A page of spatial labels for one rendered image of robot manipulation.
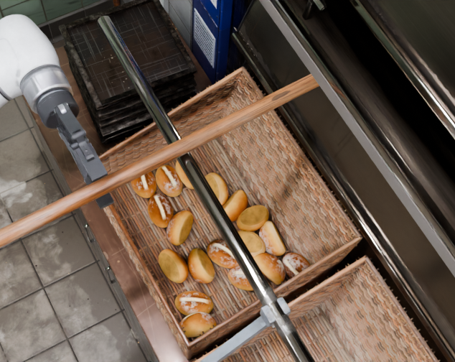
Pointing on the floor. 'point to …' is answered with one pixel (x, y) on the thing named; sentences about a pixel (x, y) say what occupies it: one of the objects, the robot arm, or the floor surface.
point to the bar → (270, 299)
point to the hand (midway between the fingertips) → (100, 185)
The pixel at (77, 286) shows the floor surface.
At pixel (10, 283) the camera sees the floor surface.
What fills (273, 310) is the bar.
